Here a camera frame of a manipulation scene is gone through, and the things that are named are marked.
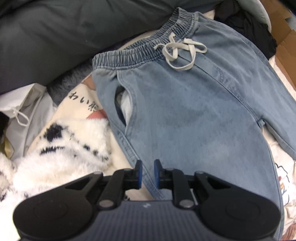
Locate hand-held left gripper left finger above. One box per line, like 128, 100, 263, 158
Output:
61, 159, 142, 210

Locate white fluffy spotted blanket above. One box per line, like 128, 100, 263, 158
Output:
0, 118, 126, 241

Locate black garment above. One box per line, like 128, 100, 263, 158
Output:
214, 0, 278, 59

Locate white paper bag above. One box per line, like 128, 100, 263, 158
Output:
0, 83, 48, 127

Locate light blue jeans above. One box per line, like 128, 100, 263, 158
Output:
92, 7, 296, 241

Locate dark grey duvet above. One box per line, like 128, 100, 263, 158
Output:
0, 0, 222, 95

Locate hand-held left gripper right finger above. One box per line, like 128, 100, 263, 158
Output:
154, 159, 233, 210

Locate low cardboard sheet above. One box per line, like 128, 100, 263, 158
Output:
261, 0, 296, 91

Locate dark grey fluffy blanket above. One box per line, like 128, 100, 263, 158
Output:
46, 66, 95, 105

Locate cream bear print bed sheet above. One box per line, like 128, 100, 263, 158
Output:
28, 30, 296, 241

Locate grey neck pillow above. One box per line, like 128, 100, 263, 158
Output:
237, 0, 271, 28

